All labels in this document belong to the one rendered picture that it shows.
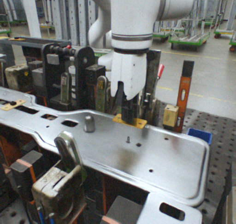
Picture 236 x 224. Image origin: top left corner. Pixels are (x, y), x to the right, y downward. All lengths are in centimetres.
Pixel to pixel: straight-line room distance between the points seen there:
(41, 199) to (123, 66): 29
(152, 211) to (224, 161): 68
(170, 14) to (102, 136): 35
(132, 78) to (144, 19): 11
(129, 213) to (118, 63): 29
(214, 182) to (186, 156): 41
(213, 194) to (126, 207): 51
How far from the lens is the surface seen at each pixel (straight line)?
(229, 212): 39
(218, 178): 94
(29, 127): 65
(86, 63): 78
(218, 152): 108
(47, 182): 40
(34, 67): 96
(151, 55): 55
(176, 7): 41
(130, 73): 39
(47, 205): 40
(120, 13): 39
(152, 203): 41
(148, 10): 39
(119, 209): 43
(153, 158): 50
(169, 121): 59
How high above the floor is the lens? 133
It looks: 28 degrees down
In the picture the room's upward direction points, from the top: straight up
